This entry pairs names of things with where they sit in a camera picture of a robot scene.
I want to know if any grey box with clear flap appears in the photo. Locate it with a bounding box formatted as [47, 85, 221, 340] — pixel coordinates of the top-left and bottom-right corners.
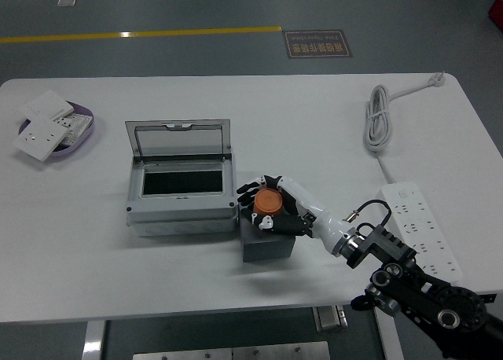
[124, 119, 240, 239]

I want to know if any white wall switch panel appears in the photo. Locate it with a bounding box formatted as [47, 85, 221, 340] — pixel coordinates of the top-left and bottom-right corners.
[26, 89, 75, 120]

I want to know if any white wall socket panel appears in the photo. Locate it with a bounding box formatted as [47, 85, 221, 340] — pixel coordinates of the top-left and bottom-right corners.
[12, 114, 68, 163]

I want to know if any grey metal base plate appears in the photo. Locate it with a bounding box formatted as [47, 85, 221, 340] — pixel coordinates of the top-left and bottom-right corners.
[132, 340, 331, 360]

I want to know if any white power cord with plug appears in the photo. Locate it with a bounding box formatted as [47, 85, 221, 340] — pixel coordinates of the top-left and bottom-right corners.
[362, 71, 447, 186]

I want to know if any brown floor sign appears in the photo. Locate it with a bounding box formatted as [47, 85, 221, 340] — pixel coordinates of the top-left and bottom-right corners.
[282, 29, 353, 60]

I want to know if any orange cylinder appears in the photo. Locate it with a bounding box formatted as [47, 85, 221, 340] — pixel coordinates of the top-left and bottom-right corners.
[253, 189, 285, 216]

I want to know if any yellow floor line tape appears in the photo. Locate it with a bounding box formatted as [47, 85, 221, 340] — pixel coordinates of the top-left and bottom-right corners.
[0, 25, 283, 45]

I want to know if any purple oval tray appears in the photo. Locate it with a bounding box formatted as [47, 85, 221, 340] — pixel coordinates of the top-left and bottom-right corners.
[18, 100, 97, 163]

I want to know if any white table leg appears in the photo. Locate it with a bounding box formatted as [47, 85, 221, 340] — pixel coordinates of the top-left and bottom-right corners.
[373, 307, 406, 360]
[81, 320, 107, 360]

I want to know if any grey cube with round hole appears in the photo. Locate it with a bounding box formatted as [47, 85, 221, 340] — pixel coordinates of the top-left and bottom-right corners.
[239, 206, 296, 263]

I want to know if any grey metal bracket under table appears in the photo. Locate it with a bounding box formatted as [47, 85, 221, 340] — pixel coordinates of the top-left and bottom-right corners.
[312, 305, 349, 332]

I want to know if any red object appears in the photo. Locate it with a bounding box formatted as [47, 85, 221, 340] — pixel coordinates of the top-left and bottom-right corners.
[486, 0, 503, 27]

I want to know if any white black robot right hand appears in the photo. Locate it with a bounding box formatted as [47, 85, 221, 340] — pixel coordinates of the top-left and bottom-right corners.
[235, 174, 357, 257]

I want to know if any white printed socket panel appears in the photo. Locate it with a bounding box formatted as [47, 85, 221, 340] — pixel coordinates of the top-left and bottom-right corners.
[53, 114, 94, 147]

